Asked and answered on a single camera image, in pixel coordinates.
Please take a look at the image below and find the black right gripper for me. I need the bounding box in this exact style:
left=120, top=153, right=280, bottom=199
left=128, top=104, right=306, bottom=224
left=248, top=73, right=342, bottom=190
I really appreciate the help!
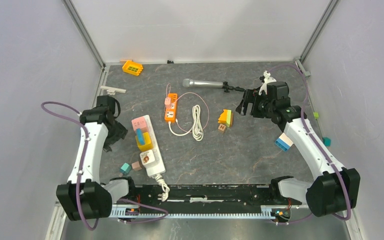
left=235, top=88, right=275, bottom=119

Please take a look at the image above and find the blue rounded adapter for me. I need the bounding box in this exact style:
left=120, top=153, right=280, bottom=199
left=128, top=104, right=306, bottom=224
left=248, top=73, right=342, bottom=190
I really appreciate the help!
left=135, top=128, right=146, bottom=146

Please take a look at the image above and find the pink cube socket adapter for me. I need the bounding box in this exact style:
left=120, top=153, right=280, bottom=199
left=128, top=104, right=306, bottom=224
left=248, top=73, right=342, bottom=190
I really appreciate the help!
left=131, top=116, right=149, bottom=133

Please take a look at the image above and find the colourful toy block stack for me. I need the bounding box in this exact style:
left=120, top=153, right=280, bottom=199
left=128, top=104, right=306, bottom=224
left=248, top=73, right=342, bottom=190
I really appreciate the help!
left=217, top=109, right=234, bottom=128

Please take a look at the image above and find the yellow cube socket adapter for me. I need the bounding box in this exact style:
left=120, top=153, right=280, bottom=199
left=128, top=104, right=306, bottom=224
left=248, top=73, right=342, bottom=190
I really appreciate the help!
left=135, top=132, right=154, bottom=152

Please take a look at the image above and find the small pink plug adapter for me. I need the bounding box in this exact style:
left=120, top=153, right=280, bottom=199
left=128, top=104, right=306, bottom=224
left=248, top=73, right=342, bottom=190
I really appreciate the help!
left=131, top=161, right=144, bottom=171

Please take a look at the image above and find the white cube adapter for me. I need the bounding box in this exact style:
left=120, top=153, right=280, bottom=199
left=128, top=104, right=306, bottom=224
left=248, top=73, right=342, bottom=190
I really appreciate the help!
left=139, top=150, right=157, bottom=168

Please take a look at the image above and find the wooden letter cube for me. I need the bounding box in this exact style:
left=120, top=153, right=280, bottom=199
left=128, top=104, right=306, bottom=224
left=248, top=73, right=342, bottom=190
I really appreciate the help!
left=217, top=123, right=227, bottom=134

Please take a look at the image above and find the white multicolour power strip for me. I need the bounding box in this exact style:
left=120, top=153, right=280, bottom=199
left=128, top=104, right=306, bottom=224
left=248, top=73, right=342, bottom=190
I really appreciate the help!
left=134, top=115, right=166, bottom=178

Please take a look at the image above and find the orange power strip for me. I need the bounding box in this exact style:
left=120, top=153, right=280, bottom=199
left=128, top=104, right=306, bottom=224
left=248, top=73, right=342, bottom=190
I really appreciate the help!
left=164, top=93, right=178, bottom=123

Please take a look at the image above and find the pink charger with cable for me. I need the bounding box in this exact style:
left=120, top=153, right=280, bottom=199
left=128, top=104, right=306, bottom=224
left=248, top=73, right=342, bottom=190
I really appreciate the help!
left=164, top=83, right=210, bottom=141

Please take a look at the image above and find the grey microphone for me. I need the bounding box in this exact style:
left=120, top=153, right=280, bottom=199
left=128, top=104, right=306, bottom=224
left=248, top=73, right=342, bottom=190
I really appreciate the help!
left=182, top=78, right=224, bottom=89

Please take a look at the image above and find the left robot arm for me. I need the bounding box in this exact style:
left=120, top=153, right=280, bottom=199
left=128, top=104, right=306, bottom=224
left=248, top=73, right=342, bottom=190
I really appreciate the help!
left=56, top=95, right=137, bottom=221

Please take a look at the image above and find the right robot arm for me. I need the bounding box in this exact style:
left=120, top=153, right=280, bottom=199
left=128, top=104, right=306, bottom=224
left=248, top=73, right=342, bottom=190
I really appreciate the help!
left=236, top=81, right=361, bottom=221

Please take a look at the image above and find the blue white toy block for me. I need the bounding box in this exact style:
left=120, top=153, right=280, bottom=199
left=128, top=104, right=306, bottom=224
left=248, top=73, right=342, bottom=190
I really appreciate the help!
left=274, top=133, right=294, bottom=152

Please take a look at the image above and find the yellow toy brick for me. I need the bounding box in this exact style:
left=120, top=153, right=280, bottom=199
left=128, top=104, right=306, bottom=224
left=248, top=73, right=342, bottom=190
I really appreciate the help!
left=122, top=60, right=144, bottom=76

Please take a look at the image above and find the small green block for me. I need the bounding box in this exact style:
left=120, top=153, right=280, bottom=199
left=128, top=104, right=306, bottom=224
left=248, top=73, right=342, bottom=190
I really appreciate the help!
left=313, top=112, right=319, bottom=120

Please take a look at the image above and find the teal cube right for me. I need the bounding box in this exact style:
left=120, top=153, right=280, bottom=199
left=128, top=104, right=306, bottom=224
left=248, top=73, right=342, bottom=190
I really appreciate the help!
left=322, top=137, right=332, bottom=147

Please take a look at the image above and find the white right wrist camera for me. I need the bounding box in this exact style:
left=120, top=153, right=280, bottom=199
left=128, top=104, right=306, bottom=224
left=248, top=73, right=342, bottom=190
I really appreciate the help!
left=258, top=70, right=277, bottom=96

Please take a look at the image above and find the white flat bracket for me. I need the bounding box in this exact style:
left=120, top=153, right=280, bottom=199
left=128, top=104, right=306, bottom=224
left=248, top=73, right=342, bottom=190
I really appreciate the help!
left=100, top=85, right=127, bottom=96

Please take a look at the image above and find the white coiled cable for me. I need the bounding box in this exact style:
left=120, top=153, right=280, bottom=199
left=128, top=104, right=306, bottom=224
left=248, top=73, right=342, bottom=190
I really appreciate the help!
left=168, top=104, right=205, bottom=142

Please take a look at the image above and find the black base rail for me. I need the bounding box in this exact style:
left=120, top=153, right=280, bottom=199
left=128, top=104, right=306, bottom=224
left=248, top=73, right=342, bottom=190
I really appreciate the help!
left=110, top=183, right=302, bottom=220

